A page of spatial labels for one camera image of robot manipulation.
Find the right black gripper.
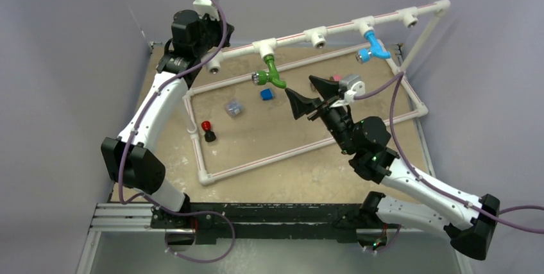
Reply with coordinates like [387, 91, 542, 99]
[284, 76, 357, 155]

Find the green water faucet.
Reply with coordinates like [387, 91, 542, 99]
[251, 55, 287, 89]

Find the white PVC pipe frame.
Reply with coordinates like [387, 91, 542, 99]
[183, 0, 451, 185]

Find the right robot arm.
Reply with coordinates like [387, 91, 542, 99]
[285, 74, 500, 261]

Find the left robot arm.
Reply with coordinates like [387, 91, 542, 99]
[101, 10, 235, 228]

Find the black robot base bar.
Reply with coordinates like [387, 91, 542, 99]
[150, 202, 398, 246]

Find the blue water faucet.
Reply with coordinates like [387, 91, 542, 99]
[355, 30, 391, 64]

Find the pink capped small bottle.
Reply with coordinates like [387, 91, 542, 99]
[310, 75, 342, 92]

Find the blue cube block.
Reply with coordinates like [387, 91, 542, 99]
[260, 88, 275, 101]

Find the red and black knob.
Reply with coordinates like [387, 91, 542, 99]
[201, 121, 217, 142]

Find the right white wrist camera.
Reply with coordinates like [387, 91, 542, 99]
[337, 74, 366, 106]

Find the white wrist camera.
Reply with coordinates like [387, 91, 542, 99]
[337, 74, 366, 106]
[192, 0, 219, 21]

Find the aluminium table frame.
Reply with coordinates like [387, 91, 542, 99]
[78, 55, 472, 273]

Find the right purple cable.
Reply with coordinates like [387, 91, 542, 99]
[352, 71, 544, 235]

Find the purple cable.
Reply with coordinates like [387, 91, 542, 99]
[117, 0, 228, 218]
[352, 71, 544, 235]

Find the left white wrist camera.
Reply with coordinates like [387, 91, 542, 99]
[192, 0, 219, 21]

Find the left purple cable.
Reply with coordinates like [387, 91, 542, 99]
[117, 0, 228, 218]

